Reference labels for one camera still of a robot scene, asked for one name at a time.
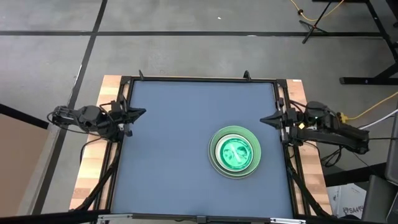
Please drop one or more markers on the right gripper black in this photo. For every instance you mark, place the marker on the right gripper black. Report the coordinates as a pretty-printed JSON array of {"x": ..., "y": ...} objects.
[{"x": 290, "y": 121}]

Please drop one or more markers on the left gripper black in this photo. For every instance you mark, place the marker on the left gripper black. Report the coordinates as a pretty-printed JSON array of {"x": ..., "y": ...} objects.
[{"x": 121, "y": 118}]

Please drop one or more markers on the large green opaque plate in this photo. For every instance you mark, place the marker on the large green opaque plate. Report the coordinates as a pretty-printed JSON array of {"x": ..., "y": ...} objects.
[{"x": 234, "y": 129}]

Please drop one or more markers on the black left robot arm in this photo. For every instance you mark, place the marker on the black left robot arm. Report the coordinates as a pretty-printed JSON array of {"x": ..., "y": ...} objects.
[{"x": 90, "y": 119}]

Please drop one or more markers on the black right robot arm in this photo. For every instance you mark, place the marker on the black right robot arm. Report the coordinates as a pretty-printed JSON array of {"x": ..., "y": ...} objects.
[{"x": 332, "y": 137}]

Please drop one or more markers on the blue-gray table mat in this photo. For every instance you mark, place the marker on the blue-gray table mat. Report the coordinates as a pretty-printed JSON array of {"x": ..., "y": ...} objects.
[{"x": 174, "y": 140}]

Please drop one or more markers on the large green bowl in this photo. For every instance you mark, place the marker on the large green bowl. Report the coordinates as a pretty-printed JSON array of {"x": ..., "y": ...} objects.
[{"x": 214, "y": 168}]

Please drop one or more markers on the black floor beam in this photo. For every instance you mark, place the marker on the black floor beam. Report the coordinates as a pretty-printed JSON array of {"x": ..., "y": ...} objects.
[{"x": 351, "y": 175}]

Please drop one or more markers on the black tripod stand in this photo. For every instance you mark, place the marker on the black tripod stand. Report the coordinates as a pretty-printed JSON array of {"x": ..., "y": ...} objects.
[{"x": 314, "y": 27}]

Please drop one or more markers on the white printed box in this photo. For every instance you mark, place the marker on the white printed box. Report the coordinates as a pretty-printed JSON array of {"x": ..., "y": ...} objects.
[{"x": 345, "y": 199}]

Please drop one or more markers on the brown board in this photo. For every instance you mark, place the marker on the brown board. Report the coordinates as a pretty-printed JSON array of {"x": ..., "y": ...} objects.
[{"x": 18, "y": 161}]

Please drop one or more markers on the black metal table frame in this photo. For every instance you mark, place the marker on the black metal table frame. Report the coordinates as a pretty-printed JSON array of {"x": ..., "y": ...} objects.
[{"x": 202, "y": 79}]

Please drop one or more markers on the black desk frame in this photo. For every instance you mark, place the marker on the black desk frame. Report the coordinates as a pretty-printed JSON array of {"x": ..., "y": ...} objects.
[{"x": 357, "y": 81}]

